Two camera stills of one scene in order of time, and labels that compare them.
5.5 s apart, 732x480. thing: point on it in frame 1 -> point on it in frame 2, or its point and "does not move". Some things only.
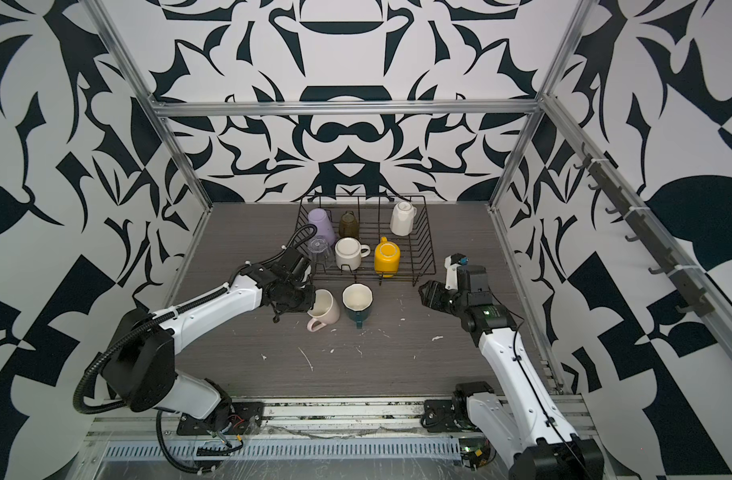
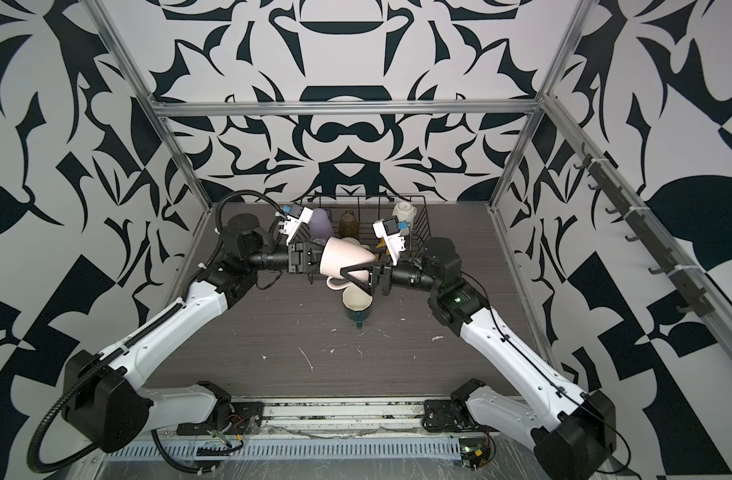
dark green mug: (357, 299) does not move
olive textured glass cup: (349, 225) does not move
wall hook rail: (604, 177) does not move
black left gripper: (308, 304) -> (299, 257)
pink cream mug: (325, 311) -> (338, 253)
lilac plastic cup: (319, 217) does not move
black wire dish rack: (360, 237) does not move
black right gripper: (434, 297) -> (388, 276)
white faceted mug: (401, 222) does not move
